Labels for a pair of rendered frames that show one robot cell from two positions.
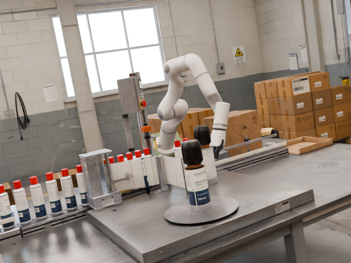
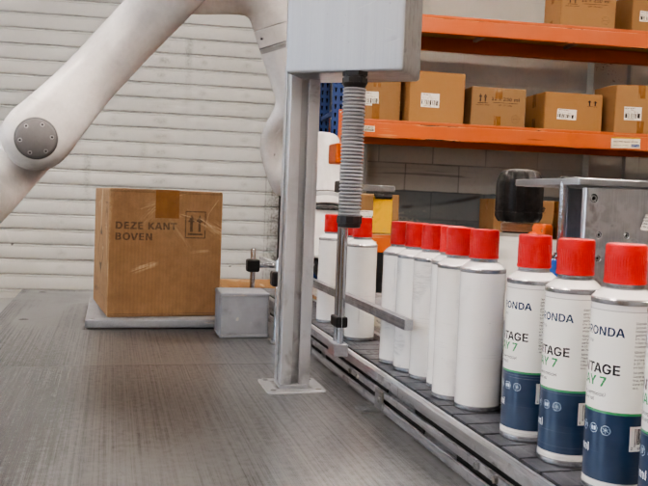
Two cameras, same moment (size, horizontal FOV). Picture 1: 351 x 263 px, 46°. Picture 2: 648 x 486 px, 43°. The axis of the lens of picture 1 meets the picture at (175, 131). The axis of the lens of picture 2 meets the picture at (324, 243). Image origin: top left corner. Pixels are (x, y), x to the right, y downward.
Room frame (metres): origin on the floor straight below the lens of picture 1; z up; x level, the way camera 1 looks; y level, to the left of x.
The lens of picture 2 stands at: (2.05, 1.35, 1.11)
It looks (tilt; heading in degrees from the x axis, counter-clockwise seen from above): 3 degrees down; 282
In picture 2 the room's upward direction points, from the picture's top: 2 degrees clockwise
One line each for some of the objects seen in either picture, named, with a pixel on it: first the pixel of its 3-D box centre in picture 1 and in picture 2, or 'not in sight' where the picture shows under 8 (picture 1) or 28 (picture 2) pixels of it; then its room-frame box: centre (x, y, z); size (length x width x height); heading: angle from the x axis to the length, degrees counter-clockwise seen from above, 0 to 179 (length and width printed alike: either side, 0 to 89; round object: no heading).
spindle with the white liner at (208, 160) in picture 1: (205, 154); (516, 254); (2.03, -0.13, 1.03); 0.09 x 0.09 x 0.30
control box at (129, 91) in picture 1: (131, 94); (357, 10); (2.27, 0.20, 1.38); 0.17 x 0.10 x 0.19; 172
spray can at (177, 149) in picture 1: (179, 158); (361, 278); (2.28, 0.00, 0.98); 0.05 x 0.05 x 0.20
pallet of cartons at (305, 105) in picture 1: (303, 112); not in sight; (6.18, -1.98, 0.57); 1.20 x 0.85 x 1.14; 114
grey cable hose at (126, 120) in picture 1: (128, 132); (352, 149); (2.25, 0.26, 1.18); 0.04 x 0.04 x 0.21
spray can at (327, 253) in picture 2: not in sight; (331, 268); (2.37, -0.17, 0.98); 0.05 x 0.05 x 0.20
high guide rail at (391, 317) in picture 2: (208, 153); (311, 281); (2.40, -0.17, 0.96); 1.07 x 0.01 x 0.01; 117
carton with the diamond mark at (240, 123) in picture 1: (232, 133); (154, 248); (2.83, -0.39, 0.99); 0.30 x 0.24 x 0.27; 124
